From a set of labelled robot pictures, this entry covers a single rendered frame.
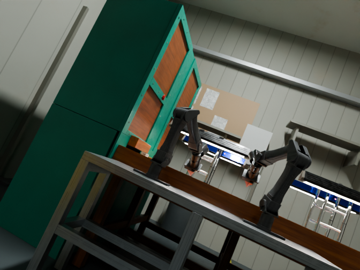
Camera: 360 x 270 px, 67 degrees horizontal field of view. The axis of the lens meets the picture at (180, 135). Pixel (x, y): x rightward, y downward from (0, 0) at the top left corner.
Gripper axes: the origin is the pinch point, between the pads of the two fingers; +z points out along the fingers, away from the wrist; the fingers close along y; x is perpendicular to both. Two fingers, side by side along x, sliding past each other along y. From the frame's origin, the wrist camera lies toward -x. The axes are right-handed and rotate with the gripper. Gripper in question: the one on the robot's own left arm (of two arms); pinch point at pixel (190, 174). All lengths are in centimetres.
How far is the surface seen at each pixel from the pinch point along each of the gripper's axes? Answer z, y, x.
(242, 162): 30, -28, -68
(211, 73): 53, 69, -264
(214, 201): -8.0, -21.4, 19.1
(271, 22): -25, 13, -333
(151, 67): -52, 48, -23
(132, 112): -29, 47, -1
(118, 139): -17, 47, 15
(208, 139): -11.0, 0.7, -27.7
